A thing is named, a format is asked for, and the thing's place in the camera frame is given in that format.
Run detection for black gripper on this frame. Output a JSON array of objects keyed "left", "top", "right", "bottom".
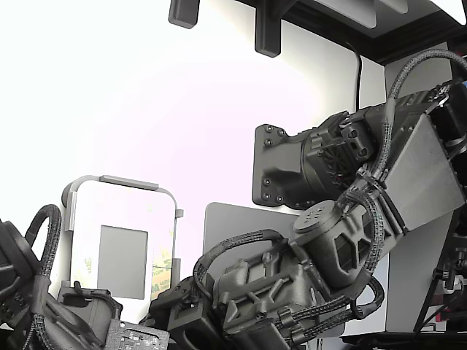
[{"left": 139, "top": 276, "right": 207, "bottom": 330}]

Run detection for dark gripper with cable hook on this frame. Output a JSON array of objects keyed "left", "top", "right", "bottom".
[{"left": 57, "top": 280, "right": 123, "bottom": 343}]

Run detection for green circuit board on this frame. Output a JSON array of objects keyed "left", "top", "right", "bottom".
[{"left": 104, "top": 319, "right": 171, "bottom": 350}]

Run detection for white panel with grey screen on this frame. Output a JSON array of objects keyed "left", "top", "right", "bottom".
[{"left": 71, "top": 181, "right": 177, "bottom": 318}]

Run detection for grey flat mat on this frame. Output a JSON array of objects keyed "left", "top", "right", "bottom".
[{"left": 203, "top": 202, "right": 347, "bottom": 338}]

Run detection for grey printed fixture stand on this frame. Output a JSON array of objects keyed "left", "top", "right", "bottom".
[{"left": 60, "top": 174, "right": 185, "bottom": 303}]

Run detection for black stand leg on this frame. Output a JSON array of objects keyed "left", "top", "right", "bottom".
[{"left": 412, "top": 203, "right": 467, "bottom": 335}]

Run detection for black clamp hardware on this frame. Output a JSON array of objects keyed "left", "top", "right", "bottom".
[{"left": 433, "top": 247, "right": 467, "bottom": 322}]

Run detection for white overhead panel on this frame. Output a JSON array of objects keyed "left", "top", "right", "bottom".
[{"left": 315, "top": 0, "right": 378, "bottom": 29}]

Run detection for black camera mount cube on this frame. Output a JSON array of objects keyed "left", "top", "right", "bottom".
[{"left": 167, "top": 303, "right": 220, "bottom": 350}]

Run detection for braided wrist cable loop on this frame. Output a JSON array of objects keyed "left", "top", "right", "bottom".
[{"left": 192, "top": 228, "right": 289, "bottom": 292}]

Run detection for braided cable bundle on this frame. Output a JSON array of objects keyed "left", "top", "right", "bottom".
[{"left": 280, "top": 276, "right": 386, "bottom": 343}]

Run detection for long black bracket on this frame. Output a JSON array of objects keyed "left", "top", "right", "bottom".
[{"left": 254, "top": 0, "right": 282, "bottom": 58}]

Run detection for short black bracket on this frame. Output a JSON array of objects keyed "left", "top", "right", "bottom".
[{"left": 167, "top": 0, "right": 201, "bottom": 29}]

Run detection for thin black cable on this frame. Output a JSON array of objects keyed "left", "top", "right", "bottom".
[{"left": 342, "top": 39, "right": 363, "bottom": 114}]

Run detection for long braided arm cable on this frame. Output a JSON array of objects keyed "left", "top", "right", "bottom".
[{"left": 371, "top": 49, "right": 467, "bottom": 183}]

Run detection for black overhead frame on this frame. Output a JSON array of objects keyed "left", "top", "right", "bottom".
[{"left": 233, "top": 0, "right": 467, "bottom": 66}]

